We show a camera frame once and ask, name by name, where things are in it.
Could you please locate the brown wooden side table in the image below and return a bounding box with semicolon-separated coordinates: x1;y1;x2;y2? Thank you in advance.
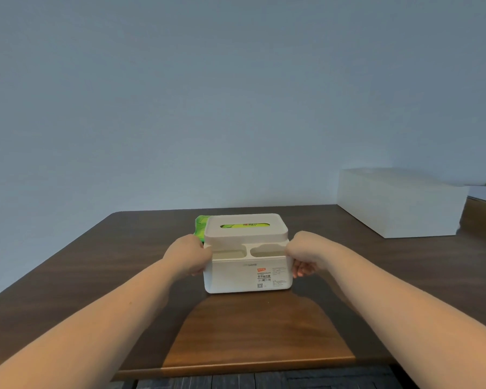
457;186;486;247

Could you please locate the white plastic tissue box organizer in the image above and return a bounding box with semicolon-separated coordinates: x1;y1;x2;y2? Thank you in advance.
203;213;294;295

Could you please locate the person's right hand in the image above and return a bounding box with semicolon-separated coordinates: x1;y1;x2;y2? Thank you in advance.
286;231;336;279

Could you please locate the person's left hand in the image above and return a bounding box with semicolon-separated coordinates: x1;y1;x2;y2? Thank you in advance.
162;234;214;278

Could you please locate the person's right forearm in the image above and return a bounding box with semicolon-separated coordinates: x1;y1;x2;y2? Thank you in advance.
308;241;486;389

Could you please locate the person's left forearm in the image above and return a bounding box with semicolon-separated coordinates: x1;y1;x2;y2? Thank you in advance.
0;253;187;389

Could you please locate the green tissue packet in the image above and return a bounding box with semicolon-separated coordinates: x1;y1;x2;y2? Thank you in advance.
192;215;214;244

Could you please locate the large white rectangular box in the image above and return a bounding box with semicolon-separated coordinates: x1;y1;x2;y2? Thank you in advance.
336;167;470;239

